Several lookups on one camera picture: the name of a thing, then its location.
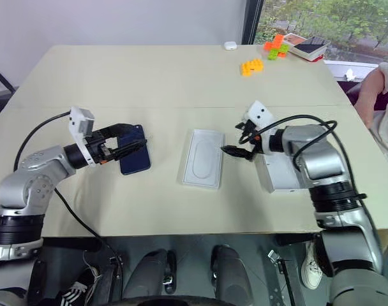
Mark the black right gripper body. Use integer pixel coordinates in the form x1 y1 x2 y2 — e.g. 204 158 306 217
241 120 262 162

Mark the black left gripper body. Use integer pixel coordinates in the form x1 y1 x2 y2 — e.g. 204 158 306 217
85 129 121 165

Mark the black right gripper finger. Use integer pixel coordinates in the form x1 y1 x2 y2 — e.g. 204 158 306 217
234 120 250 144
220 145 254 161

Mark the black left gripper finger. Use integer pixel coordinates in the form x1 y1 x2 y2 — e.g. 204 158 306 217
99 123 141 138
112 138 149 161

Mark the dark blue smartphone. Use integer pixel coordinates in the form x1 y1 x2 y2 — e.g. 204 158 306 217
118 124 153 176

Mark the white phone box lid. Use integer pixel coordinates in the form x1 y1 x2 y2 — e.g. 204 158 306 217
181 128 226 192
254 152 311 194

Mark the white orange flat box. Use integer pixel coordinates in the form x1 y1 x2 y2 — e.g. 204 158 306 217
282 32 307 46

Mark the yellow toy brick block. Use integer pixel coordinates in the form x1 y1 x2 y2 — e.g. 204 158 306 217
240 58 265 78

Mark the green toy brick block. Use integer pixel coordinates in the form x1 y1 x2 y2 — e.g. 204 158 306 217
266 43 291 61

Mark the orange toy brick block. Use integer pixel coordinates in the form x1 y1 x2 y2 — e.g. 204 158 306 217
263 34 285 52

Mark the dark rounded shape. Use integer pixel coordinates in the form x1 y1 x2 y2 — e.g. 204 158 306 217
122 248 177 301
211 244 255 301

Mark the white sneaker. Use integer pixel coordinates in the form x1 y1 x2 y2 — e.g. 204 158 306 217
300 239 325 290

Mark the black white striped shoe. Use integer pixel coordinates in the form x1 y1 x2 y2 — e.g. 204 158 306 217
59 266 101 306

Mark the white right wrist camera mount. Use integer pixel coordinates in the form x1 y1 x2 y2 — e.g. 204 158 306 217
246 99 275 154

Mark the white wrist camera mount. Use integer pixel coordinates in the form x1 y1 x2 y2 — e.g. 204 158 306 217
246 99 275 154
67 106 97 168

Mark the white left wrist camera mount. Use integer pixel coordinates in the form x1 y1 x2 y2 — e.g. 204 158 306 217
67 106 97 168

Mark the dark window frame post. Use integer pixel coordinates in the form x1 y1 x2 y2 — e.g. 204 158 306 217
241 0 265 46

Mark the metal clamp bracket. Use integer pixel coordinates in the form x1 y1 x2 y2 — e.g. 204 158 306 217
266 250 297 306

